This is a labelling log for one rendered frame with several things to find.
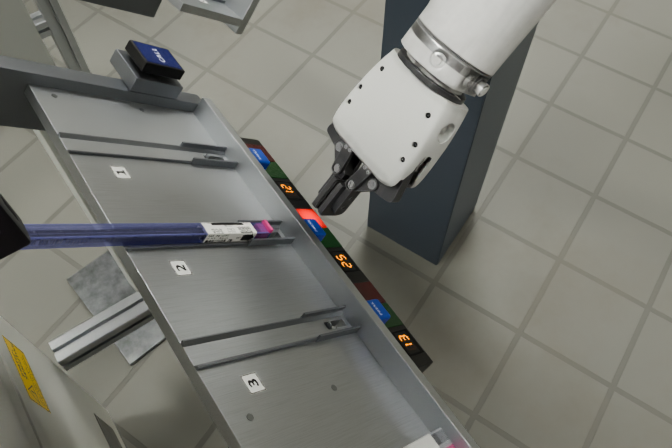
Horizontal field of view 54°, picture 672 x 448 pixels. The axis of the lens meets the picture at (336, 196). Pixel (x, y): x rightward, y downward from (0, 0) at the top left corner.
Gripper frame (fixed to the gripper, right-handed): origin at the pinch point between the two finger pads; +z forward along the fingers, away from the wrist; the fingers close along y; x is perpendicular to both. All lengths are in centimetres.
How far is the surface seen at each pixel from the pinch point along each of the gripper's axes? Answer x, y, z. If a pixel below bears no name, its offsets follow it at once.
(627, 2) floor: -146, 45, -39
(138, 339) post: -32, 32, 70
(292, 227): 3.6, -0.3, 4.1
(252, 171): 3.6, 7.5, 3.9
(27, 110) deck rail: 21.5, 18.9, 8.3
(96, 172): 21.0, 7.5, 5.4
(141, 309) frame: -13, 22, 45
